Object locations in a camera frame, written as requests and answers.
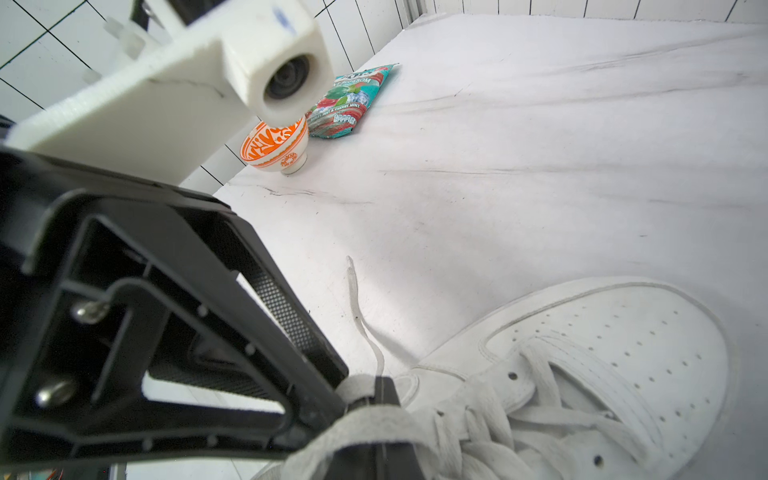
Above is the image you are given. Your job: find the orange patterned bowl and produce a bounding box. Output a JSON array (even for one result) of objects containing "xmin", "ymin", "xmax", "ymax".
[{"xmin": 239, "ymin": 118, "xmax": 309, "ymax": 176}]

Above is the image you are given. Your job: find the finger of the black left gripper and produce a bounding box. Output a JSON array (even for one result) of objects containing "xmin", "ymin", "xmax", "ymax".
[{"xmin": 12, "ymin": 157, "xmax": 348, "ymax": 466}]

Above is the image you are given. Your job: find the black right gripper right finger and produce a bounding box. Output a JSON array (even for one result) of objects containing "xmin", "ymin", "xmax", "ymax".
[{"xmin": 374, "ymin": 376, "xmax": 423, "ymax": 479}]

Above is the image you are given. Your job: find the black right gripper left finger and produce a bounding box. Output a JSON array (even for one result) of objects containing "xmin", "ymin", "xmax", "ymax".
[{"xmin": 323, "ymin": 444, "xmax": 378, "ymax": 480}]

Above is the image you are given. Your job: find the white sneaker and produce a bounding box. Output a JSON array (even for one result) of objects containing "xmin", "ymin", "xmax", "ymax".
[{"xmin": 260, "ymin": 277, "xmax": 738, "ymax": 479}]

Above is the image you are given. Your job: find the green snack packet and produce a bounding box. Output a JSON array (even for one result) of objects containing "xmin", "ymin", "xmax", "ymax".
[{"xmin": 306, "ymin": 63, "xmax": 399, "ymax": 139}]

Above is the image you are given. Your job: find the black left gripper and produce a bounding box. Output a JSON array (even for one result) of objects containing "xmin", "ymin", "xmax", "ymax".
[{"xmin": 1, "ymin": 146, "xmax": 66, "ymax": 479}]

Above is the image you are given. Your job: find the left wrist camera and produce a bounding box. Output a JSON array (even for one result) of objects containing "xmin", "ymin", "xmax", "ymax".
[{"xmin": 6, "ymin": 1, "xmax": 334, "ymax": 185}]

